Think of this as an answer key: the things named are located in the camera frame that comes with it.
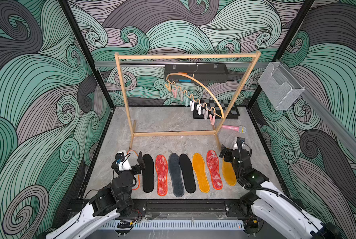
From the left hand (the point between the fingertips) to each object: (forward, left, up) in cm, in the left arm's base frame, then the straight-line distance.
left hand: (132, 153), depth 72 cm
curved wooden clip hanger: (+34, -21, +14) cm, 43 cm away
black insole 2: (-1, -29, -20) cm, 35 cm away
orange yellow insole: (0, -36, -21) cm, 42 cm away
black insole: (-3, -6, -20) cm, 21 cm away
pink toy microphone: (+27, -67, -15) cm, 73 cm away
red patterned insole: (0, -13, -19) cm, 23 cm away
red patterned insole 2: (+5, -44, -20) cm, 49 cm away
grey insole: (-3, -22, -20) cm, 30 cm away
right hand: (+7, -53, -7) cm, 54 cm away
